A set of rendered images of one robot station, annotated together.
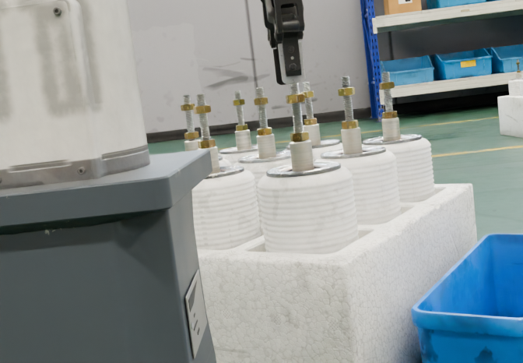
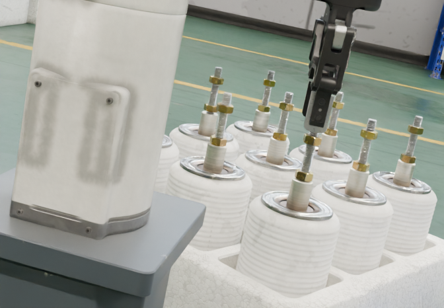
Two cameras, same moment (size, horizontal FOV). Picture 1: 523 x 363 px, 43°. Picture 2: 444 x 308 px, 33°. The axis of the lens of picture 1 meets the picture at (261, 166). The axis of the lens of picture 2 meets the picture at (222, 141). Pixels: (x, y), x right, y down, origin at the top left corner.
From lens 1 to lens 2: 16 cm
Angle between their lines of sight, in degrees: 8
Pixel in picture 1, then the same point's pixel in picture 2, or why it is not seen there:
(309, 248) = (275, 283)
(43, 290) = not seen: outside the picture
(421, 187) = (411, 240)
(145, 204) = (129, 289)
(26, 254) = (24, 283)
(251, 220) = (235, 227)
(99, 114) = (117, 186)
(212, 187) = (209, 188)
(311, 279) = not seen: outside the picture
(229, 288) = (192, 290)
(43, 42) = (90, 119)
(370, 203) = (351, 250)
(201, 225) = not seen: hidden behind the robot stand
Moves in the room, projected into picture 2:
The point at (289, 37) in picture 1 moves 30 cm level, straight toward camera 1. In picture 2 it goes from (324, 91) to (296, 165)
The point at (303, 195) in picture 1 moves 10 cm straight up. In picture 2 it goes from (286, 236) to (309, 138)
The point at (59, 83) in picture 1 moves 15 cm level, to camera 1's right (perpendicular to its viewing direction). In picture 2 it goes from (92, 156) to (339, 212)
